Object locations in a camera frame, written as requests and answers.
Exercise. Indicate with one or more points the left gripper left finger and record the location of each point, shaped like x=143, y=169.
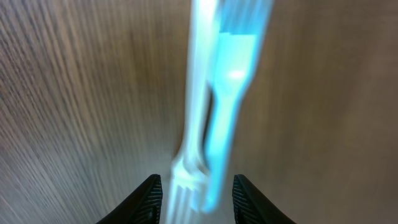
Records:
x=142, y=206

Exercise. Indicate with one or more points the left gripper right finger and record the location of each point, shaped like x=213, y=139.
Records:
x=251, y=206

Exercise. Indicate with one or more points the cream white plastic fork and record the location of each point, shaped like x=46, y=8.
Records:
x=189, y=173

